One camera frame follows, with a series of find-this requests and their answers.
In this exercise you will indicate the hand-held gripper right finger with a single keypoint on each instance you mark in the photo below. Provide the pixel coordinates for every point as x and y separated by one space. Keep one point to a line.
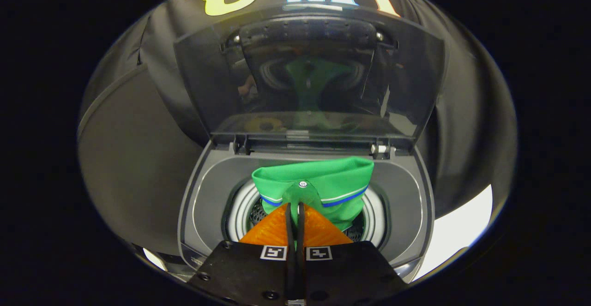
346 273

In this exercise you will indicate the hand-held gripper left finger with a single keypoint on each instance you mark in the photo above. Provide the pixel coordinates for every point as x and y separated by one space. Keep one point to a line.
249 273

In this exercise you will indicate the green polo shirt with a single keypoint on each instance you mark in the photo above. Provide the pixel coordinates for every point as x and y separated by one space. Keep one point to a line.
323 181

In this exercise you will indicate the dark glass washing machine lid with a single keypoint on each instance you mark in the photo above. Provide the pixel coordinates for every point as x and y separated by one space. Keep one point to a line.
208 89

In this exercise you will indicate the white table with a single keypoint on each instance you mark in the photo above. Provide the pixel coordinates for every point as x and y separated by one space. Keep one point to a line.
457 232

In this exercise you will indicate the dark cabinet with beige door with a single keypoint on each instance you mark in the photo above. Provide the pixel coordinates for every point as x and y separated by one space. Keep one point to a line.
138 167

